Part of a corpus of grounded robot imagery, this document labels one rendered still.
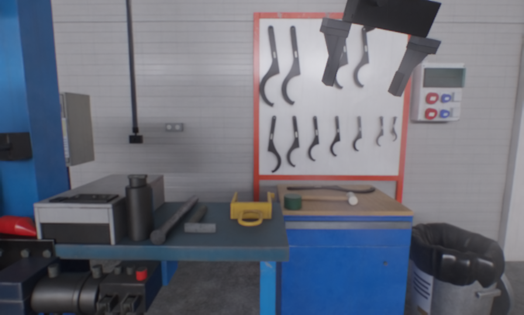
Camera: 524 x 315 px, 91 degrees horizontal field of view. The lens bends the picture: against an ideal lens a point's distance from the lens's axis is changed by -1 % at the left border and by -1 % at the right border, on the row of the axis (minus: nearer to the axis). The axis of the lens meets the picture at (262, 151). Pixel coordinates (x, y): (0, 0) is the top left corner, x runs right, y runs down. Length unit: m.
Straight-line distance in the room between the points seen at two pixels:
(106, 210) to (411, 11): 0.87
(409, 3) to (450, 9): 2.74
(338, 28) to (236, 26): 2.26
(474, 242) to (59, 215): 2.30
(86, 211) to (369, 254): 1.37
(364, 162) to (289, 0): 1.69
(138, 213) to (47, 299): 0.30
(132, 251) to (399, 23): 0.87
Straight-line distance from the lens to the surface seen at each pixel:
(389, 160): 2.82
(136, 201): 0.88
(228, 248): 0.83
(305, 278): 1.65
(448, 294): 2.12
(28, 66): 1.31
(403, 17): 0.49
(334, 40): 0.47
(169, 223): 0.93
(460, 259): 1.98
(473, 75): 3.26
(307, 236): 1.52
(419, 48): 0.53
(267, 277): 1.09
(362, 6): 0.46
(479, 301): 2.18
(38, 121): 1.31
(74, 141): 1.76
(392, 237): 1.66
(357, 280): 1.72
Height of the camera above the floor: 1.44
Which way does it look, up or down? 7 degrees down
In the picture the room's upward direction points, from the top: straight up
